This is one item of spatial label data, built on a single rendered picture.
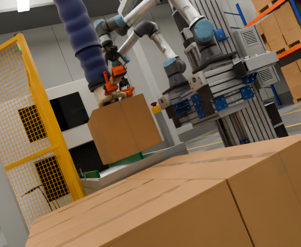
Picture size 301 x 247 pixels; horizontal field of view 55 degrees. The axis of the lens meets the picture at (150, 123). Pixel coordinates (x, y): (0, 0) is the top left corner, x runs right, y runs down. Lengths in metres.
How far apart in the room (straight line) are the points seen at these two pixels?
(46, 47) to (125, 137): 10.02
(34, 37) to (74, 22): 9.58
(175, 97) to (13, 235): 1.70
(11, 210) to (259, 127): 2.04
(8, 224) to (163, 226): 2.03
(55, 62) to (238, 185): 11.04
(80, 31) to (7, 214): 1.59
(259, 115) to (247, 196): 1.38
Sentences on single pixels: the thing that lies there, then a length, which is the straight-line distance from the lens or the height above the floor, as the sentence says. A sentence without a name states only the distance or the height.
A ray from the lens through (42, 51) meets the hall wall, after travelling 11.83.
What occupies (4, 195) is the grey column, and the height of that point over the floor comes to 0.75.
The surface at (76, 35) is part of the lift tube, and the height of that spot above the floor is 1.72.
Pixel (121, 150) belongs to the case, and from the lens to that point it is 2.06.
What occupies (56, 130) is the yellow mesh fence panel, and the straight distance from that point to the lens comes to 2.78.
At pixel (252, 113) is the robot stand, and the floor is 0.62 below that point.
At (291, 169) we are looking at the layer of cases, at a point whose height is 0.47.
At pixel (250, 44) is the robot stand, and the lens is 2.32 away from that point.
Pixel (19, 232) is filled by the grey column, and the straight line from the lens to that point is 2.70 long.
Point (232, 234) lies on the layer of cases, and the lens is 0.89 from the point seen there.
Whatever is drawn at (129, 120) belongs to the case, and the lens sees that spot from 2.10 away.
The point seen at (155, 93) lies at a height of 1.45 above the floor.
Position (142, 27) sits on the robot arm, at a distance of 2.50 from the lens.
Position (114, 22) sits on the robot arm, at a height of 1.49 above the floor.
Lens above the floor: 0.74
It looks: 3 degrees up
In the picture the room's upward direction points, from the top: 22 degrees counter-clockwise
